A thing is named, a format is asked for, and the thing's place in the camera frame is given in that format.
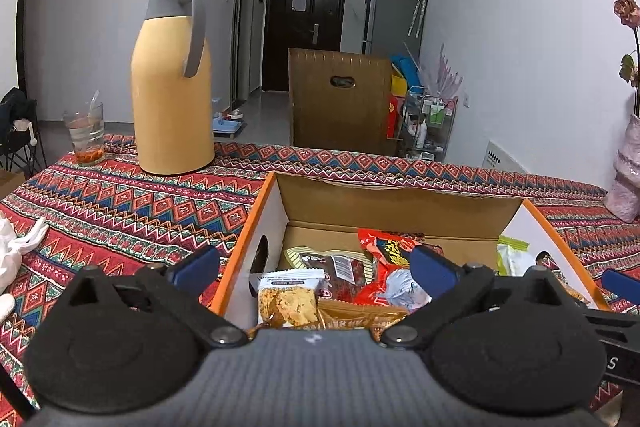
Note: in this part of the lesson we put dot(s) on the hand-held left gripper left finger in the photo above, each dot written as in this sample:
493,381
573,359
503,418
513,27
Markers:
192,271

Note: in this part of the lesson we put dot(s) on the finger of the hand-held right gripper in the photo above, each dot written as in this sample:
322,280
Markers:
622,284

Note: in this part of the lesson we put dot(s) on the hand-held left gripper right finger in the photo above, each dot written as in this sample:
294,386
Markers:
432,272

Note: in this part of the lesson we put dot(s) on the red snack packet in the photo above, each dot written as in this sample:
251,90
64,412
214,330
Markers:
385,252

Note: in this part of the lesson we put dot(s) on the orange rimmed cardboard box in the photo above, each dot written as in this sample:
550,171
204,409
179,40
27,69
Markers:
400,207

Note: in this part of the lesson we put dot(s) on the white packet with green top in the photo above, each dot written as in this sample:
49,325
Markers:
510,257

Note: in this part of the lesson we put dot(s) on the dark brown snack packet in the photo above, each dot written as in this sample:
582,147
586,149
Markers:
345,279

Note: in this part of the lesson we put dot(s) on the caramel brown snack packet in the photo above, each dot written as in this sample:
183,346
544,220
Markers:
350,314

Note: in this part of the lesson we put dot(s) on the white cracker snack packet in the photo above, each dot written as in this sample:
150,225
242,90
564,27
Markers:
287,302

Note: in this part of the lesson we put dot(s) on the red patterned tablecloth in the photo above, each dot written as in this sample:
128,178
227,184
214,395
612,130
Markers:
125,207

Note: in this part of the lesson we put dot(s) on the pink textured vase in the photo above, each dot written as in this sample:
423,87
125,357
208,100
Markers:
626,177

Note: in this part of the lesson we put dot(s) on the blue floor tray with bowls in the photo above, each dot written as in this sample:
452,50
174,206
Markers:
229,124

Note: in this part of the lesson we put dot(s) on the yellow thermos jug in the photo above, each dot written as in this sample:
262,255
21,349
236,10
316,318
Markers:
167,117

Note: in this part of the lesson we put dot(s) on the glass cup with tea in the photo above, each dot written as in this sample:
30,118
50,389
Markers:
85,142

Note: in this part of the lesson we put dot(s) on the white cloth glove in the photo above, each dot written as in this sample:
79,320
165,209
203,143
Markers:
5,307
15,252

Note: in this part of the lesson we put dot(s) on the yellow bag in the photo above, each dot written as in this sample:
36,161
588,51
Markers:
398,86

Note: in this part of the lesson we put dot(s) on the spoon in glass cup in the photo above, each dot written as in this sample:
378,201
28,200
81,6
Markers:
93,104

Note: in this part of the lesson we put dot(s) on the pale pink feathery stems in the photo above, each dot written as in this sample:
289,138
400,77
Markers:
446,77

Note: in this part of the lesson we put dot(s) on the small brown cardboard box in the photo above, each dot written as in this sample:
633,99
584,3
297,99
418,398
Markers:
11,184

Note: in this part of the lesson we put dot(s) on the blue bag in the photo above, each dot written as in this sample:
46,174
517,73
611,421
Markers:
407,72

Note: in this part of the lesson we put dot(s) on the black folding chair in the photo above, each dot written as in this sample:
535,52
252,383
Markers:
15,112

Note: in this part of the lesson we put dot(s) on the dark entrance door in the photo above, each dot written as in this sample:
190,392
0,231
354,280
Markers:
280,42

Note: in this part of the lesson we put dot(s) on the grey refrigerator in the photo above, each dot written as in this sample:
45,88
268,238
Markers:
387,22

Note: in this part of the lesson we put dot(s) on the white folded umbrella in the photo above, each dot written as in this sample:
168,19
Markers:
420,4

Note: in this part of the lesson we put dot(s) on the dried pink roses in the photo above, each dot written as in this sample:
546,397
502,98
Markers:
626,9

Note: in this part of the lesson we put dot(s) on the paper sheet on door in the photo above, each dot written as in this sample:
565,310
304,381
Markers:
298,1

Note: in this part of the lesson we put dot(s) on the white low wall radiator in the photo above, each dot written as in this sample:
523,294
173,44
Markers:
502,159

